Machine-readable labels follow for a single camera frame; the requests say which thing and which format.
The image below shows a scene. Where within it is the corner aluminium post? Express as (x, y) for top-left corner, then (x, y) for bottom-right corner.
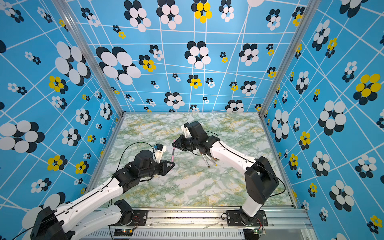
(52, 1), (124, 118)
(260, 0), (321, 117)

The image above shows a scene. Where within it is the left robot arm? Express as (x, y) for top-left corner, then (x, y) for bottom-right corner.
(21, 150), (176, 240)

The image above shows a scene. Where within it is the right corner aluminium post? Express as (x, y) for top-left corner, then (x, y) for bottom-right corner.
(260, 0), (321, 117)

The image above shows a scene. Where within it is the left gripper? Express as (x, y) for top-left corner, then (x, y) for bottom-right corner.
(140, 159), (177, 180)

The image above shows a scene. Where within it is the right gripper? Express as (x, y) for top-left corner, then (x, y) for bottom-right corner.
(171, 135), (201, 152)

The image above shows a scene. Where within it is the right circuit board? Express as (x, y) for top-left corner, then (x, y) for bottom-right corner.
(243, 229), (266, 240)

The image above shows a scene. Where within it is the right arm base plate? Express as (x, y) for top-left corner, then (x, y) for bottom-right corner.
(226, 210), (269, 228)

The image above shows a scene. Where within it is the aluminium front rail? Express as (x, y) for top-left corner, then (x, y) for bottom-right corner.
(83, 207), (317, 240)

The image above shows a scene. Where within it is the pink fountain pen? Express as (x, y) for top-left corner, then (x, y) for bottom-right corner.
(171, 140), (176, 162)

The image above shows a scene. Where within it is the circuit board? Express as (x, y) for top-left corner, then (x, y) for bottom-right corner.
(243, 229), (266, 240)
(114, 229), (133, 237)

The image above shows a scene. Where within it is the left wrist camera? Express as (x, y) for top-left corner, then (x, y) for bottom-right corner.
(153, 144), (167, 164)

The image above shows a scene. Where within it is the left circuit board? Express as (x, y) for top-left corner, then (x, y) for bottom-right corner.
(114, 229), (133, 237)

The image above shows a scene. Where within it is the left corner aluminium post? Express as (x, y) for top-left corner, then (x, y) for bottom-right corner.
(52, 1), (124, 118)

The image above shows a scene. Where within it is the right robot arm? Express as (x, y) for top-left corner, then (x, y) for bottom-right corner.
(172, 121), (282, 226)

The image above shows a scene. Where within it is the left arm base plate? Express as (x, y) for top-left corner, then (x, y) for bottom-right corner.
(114, 210), (149, 227)

